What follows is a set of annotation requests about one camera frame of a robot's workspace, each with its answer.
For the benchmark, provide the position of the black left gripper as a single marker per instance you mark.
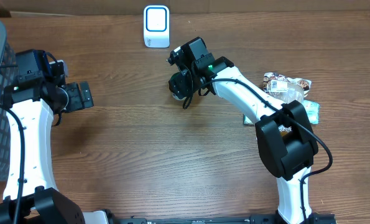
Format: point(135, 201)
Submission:
point(77, 102)

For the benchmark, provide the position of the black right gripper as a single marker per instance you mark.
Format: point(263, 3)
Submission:
point(187, 88)

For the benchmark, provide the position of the green lidded jar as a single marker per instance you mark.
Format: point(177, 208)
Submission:
point(176, 86)

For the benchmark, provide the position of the brown white snack pouch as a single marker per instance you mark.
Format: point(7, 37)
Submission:
point(285, 88)

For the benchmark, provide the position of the teal white tissue pack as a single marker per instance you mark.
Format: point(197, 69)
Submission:
point(312, 108)

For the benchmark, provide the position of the teal white small packet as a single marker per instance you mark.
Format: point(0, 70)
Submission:
point(247, 121)

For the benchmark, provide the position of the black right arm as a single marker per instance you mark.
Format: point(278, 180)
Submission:
point(283, 132)

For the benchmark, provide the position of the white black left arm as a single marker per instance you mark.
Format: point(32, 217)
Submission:
point(31, 196)

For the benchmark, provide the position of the white barcode scanner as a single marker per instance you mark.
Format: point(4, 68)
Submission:
point(156, 26)

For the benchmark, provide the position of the brown cardboard backboard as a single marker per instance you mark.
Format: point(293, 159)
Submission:
point(122, 7)

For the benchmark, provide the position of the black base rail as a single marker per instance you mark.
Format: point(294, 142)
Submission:
point(253, 219)

